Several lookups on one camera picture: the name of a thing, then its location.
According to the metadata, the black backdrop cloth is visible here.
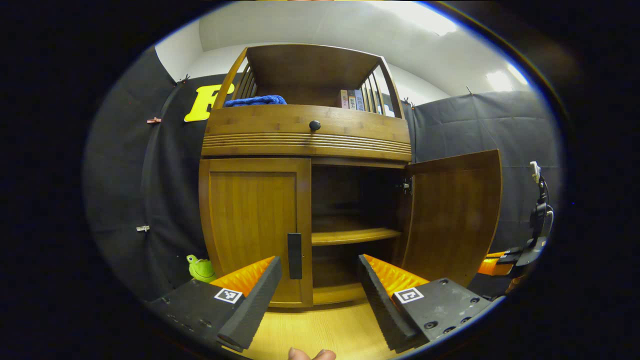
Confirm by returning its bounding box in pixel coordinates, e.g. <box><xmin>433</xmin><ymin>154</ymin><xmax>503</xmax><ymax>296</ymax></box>
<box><xmin>82</xmin><ymin>47</ymin><xmax>563</xmax><ymax>303</ymax></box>

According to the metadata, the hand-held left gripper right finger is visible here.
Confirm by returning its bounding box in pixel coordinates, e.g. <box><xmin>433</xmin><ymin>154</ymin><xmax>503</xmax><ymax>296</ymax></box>
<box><xmin>357</xmin><ymin>253</ymin><xmax>493</xmax><ymax>353</ymax></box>

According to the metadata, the wooden shoe cabinet door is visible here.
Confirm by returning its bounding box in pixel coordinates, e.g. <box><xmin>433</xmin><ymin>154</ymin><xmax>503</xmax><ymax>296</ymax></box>
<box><xmin>198</xmin><ymin>157</ymin><xmax>314</xmax><ymax>308</ymax></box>
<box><xmin>400</xmin><ymin>149</ymin><xmax>502</xmax><ymax>288</ymax></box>

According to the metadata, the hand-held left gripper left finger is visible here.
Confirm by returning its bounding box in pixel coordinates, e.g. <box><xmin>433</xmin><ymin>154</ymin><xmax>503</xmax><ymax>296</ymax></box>
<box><xmin>144</xmin><ymin>255</ymin><xmax>283</xmax><ymax>352</ymax></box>

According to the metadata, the wooden inner cabinet shelf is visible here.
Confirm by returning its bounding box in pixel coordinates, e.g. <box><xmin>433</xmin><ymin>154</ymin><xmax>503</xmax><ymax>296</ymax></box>
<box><xmin>311</xmin><ymin>226</ymin><xmax>402</xmax><ymax>246</ymax></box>

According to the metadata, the blue folded cloth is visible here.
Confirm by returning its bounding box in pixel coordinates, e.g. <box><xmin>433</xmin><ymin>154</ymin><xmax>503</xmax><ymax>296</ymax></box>
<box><xmin>223</xmin><ymin>94</ymin><xmax>288</xmax><ymax>108</ymax></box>

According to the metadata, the green frog plush toy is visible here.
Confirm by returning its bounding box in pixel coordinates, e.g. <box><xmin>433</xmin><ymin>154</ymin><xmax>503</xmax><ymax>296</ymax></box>
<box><xmin>186</xmin><ymin>254</ymin><xmax>217</xmax><ymax>284</ymax></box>

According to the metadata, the wooden double-door shoe cabinet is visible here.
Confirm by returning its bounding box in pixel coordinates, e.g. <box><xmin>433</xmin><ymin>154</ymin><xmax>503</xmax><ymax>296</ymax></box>
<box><xmin>198</xmin><ymin>43</ymin><xmax>502</xmax><ymax>308</ymax></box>

